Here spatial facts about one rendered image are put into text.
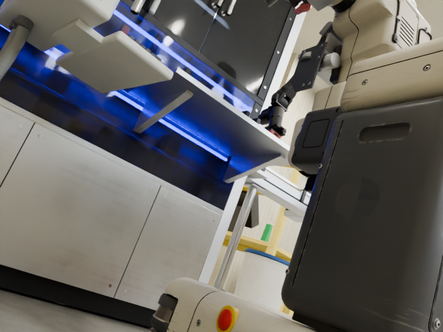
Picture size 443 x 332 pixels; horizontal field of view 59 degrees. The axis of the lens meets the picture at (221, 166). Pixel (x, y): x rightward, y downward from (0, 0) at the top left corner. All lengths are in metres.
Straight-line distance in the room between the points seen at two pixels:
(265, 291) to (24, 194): 3.10
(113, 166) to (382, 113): 1.13
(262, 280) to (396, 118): 3.60
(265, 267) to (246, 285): 0.28
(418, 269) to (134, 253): 1.27
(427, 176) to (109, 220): 1.25
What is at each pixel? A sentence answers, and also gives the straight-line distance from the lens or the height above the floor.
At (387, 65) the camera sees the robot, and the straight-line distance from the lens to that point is 0.81.
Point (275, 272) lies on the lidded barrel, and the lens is 4.24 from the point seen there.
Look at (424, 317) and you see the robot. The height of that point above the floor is 0.35.
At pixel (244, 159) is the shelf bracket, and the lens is 1.82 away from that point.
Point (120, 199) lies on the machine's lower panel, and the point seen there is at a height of 0.45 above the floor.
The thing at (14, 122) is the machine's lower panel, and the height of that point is 0.55.
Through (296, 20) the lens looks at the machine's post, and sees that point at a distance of 2.37.
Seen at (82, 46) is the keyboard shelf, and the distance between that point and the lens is 1.27.
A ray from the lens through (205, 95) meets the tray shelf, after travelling 1.40.
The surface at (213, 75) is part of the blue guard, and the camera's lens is 1.90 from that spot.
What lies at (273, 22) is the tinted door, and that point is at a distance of 2.25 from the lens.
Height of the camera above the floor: 0.30
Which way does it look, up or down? 15 degrees up
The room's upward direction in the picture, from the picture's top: 21 degrees clockwise
